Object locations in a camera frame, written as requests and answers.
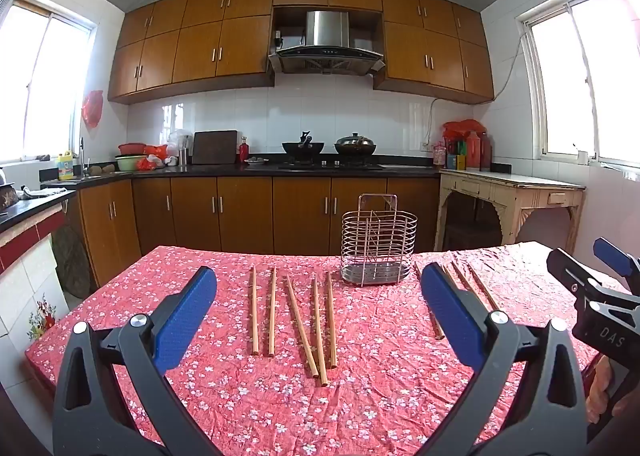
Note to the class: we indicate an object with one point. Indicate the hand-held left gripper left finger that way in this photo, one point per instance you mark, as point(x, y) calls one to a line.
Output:
point(185, 311)

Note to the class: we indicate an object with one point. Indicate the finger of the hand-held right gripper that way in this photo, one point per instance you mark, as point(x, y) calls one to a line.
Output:
point(570, 268)
point(612, 256)

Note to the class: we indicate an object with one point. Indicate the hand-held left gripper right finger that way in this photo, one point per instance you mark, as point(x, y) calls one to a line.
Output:
point(450, 306)

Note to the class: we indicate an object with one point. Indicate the person's right hand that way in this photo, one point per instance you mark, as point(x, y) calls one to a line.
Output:
point(602, 386)

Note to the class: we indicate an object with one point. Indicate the cream side table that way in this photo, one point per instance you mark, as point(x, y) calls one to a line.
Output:
point(520, 186)

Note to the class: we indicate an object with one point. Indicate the white cup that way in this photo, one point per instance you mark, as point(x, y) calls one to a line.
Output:
point(582, 158)

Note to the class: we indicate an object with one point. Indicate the red floral tablecloth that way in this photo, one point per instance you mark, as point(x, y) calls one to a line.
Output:
point(375, 386)

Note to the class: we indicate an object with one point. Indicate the wooden lower kitchen cabinets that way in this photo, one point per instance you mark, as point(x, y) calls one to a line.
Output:
point(245, 216)

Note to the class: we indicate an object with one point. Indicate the black kitchen countertop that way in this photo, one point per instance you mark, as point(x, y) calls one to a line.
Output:
point(210, 169)

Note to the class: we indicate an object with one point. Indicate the green box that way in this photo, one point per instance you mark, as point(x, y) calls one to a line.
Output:
point(456, 159)

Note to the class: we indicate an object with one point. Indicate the pink jar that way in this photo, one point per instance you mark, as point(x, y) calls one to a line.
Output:
point(439, 156)

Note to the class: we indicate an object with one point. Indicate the metal canister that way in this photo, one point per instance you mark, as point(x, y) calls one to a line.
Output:
point(184, 156)

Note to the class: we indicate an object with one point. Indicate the green basin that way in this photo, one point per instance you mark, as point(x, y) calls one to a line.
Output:
point(129, 164)

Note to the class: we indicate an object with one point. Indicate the dark wooden cutting board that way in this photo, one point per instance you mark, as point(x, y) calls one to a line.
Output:
point(215, 149)

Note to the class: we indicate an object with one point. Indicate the small plate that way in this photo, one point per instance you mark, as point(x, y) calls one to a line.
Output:
point(257, 161)

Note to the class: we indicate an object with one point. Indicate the small red bottle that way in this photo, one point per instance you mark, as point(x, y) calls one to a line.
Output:
point(244, 152)

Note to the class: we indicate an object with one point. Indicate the white plastic bag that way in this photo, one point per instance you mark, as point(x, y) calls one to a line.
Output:
point(175, 141)

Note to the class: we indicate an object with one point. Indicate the red basin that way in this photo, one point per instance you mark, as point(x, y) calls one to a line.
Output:
point(132, 148)

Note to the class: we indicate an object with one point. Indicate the large red plastic bag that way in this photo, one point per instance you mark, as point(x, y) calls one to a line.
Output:
point(465, 127)

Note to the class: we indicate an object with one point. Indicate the gas stove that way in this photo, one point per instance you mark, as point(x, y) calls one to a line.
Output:
point(330, 166)

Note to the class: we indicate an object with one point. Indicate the grey rag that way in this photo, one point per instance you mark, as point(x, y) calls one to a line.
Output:
point(42, 192)

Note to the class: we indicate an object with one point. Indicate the yellow detergent bottle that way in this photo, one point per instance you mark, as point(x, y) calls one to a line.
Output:
point(65, 169)

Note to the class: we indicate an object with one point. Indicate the sink faucet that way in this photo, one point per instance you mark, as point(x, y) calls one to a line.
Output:
point(81, 156)

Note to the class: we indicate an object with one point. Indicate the dark pot with lid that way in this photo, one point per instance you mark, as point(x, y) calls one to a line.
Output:
point(355, 145)

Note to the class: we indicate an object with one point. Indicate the black wok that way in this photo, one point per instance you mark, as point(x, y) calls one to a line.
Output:
point(302, 147)

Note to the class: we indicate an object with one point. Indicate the steel range hood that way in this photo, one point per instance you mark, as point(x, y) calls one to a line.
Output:
point(327, 29)

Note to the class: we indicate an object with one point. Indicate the window with white frame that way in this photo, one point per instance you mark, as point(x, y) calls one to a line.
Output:
point(565, 86)

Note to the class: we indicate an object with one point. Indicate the red wall hanging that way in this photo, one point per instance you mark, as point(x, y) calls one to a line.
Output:
point(93, 109)

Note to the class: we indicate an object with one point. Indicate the window with grey frame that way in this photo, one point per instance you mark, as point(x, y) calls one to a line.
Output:
point(45, 86)

